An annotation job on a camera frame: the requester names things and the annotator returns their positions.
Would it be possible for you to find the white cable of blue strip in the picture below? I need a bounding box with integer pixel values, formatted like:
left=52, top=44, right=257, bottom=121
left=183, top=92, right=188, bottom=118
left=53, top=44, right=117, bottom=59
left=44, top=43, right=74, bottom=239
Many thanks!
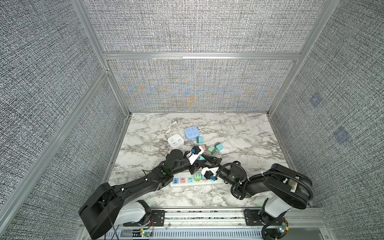
left=198, top=121, right=217, bottom=133

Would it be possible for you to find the long white power strip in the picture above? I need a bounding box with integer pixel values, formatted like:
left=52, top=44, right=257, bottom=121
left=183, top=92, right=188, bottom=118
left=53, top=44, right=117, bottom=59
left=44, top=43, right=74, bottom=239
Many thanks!
left=170, top=176, right=224, bottom=188

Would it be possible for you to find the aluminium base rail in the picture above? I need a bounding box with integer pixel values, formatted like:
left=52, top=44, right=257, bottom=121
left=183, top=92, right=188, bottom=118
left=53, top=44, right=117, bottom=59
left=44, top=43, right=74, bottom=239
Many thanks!
left=74, top=206, right=331, bottom=240

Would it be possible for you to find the white square power strip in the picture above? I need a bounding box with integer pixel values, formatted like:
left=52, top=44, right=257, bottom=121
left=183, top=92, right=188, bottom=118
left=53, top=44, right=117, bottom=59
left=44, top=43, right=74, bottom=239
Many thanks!
left=167, top=134, right=185, bottom=149

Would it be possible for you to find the green adapter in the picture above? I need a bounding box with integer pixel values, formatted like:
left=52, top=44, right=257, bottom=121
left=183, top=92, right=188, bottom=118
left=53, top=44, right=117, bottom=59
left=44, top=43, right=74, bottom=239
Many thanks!
left=194, top=173, right=202, bottom=182
left=207, top=146, right=217, bottom=155

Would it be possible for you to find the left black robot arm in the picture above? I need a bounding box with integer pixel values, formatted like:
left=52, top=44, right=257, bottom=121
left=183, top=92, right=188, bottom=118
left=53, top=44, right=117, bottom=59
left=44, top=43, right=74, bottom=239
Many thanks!
left=79, top=150, right=222, bottom=240

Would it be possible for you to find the blue square power strip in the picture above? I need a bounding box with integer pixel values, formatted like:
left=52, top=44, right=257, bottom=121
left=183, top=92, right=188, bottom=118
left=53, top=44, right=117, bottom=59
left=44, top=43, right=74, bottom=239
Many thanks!
left=184, top=126, right=200, bottom=141

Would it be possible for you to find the pink plug adapter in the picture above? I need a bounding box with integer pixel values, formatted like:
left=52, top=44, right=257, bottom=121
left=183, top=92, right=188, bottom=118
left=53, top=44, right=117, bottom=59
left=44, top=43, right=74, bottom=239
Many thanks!
left=201, top=144, right=208, bottom=152

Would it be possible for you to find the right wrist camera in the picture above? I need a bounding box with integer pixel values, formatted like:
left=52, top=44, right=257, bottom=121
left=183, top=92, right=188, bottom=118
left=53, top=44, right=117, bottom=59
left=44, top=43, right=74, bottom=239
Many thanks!
left=201, top=167, right=219, bottom=181

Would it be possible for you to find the green adapter beside pink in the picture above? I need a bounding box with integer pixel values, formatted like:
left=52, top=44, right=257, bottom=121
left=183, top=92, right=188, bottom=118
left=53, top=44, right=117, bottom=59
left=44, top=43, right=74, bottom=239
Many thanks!
left=207, top=146, right=217, bottom=155

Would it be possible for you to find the aluminium enclosure frame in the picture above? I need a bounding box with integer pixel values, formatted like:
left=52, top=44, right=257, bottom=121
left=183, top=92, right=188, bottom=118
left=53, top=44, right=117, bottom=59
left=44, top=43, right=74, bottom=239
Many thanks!
left=0, top=0, right=384, bottom=223

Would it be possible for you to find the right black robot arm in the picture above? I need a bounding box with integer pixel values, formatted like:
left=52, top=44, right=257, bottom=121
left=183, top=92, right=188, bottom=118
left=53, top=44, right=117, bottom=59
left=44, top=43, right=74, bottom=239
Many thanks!
left=204, top=161, right=314, bottom=240

